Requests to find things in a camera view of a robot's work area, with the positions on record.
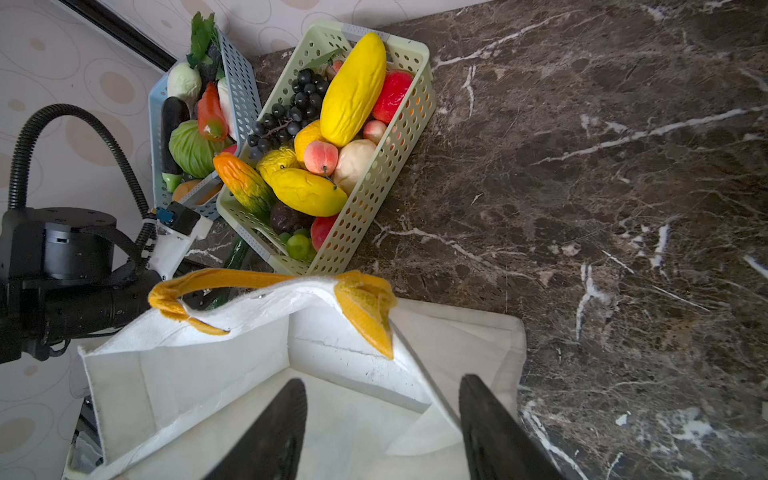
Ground orange-green papaya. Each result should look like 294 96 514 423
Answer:
213 152 276 223

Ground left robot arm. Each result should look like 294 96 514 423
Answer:
1 98 199 365

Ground orange potato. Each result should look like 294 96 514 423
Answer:
171 178 224 206

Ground orange-red carrot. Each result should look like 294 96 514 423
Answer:
197 83 228 141

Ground tall yellow mango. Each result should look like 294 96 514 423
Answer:
320 32 387 148

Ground black grape bunch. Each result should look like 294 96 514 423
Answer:
247 68 330 162

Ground green leafy vegetable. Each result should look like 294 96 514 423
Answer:
186 11 217 68

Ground green cabbage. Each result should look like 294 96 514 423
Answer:
169 120 234 179

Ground beige pear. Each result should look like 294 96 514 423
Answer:
332 139 377 196

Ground yellow lemon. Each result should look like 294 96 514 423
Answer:
294 120 325 164

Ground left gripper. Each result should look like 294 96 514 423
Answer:
1 202 213 363

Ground dark purple eggplant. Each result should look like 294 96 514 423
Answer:
160 96 191 193

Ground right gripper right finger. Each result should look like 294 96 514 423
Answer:
459 374 563 480

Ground pink peach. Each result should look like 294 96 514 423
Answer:
304 140 339 176

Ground white grocery bag yellow handles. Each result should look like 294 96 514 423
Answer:
80 269 526 479

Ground blue plastic basket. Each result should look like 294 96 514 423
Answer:
148 19 262 219

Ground white radish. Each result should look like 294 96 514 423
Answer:
167 62 202 111

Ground green plastic basket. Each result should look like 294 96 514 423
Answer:
216 20 436 276

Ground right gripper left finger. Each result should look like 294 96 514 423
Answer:
206 378 308 479

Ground lying yellow mango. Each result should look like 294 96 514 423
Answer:
267 168 348 217

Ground red-green mango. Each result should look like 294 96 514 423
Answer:
310 215 338 251

